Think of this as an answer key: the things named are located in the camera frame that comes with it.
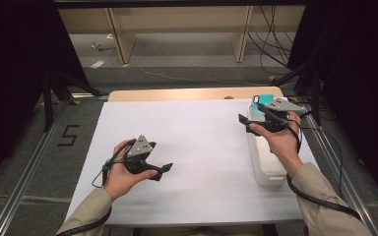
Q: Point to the person's left hand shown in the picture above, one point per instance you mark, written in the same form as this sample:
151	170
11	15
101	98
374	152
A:
119	182

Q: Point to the light wooden table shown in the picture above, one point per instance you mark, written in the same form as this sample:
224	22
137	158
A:
177	94

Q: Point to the small pale floor debris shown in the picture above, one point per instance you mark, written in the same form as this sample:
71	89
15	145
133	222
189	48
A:
95	44

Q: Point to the white plastic bin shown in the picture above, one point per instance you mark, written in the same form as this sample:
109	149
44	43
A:
269	165

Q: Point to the black curtain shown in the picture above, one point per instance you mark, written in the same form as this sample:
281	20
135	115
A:
10	65
367	82

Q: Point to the short metal cross rail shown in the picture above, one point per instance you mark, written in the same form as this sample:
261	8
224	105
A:
88	96

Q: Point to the metal floor rail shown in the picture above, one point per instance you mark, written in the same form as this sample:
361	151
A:
347	190
23	183

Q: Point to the iridescent phone case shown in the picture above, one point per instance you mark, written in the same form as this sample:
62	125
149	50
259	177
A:
265	99

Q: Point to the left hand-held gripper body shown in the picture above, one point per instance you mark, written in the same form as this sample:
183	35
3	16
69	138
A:
140	148

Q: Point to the white paper scrap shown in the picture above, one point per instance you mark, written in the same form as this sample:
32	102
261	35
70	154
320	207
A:
97	64

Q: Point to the beige wooden desk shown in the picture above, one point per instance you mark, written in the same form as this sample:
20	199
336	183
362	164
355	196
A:
177	19

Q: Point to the black metal stand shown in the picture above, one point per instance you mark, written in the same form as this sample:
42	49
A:
48	105
315	91

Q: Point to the yellow tape piece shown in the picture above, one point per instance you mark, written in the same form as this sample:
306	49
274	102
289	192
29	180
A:
75	102
271	78

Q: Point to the dark round table grommet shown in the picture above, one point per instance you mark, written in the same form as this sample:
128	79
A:
228	97

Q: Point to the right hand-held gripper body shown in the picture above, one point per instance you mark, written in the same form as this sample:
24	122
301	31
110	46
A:
283	105

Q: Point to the person's right hand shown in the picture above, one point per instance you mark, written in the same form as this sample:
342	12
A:
283	146

